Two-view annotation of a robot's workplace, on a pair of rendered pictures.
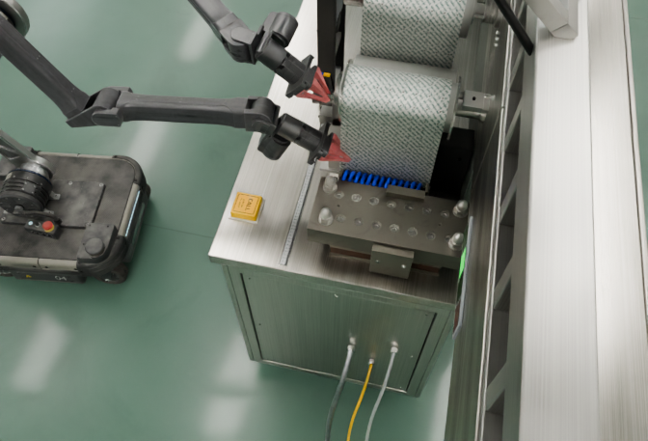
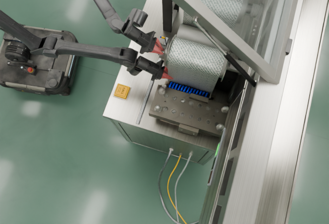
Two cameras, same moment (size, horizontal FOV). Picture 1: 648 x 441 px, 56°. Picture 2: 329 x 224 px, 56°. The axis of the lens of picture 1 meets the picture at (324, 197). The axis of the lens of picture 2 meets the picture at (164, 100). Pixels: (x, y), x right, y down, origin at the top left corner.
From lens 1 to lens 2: 47 cm
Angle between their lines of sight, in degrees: 18
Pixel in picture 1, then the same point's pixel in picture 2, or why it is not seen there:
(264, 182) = (131, 77)
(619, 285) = (278, 195)
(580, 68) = (275, 104)
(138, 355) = (75, 132)
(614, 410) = not seen: outside the picture
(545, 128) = (248, 141)
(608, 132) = (294, 109)
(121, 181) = not seen: hidden behind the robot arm
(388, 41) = not seen: hidden behind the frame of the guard
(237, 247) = (116, 112)
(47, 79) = (19, 34)
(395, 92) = (195, 58)
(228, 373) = (116, 144)
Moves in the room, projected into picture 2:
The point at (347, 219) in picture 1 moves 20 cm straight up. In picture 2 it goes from (168, 110) to (168, 98)
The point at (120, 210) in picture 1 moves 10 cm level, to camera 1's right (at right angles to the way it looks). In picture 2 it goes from (65, 62) to (77, 63)
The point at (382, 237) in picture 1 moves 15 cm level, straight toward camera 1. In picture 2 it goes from (184, 121) to (176, 150)
